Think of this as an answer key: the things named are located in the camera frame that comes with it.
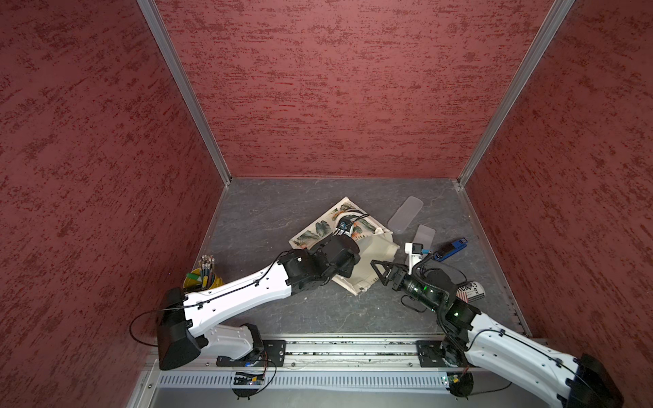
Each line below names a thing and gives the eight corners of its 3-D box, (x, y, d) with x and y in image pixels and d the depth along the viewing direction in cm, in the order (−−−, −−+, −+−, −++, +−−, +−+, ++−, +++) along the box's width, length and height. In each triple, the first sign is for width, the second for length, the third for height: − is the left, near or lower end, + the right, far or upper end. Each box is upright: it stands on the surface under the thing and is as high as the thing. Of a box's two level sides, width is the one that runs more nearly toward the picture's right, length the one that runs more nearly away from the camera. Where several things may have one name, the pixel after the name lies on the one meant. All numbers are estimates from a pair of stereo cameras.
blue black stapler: (437, 262, 96) (441, 257, 93) (431, 255, 98) (434, 249, 95) (465, 247, 101) (470, 241, 97) (458, 240, 103) (462, 234, 99)
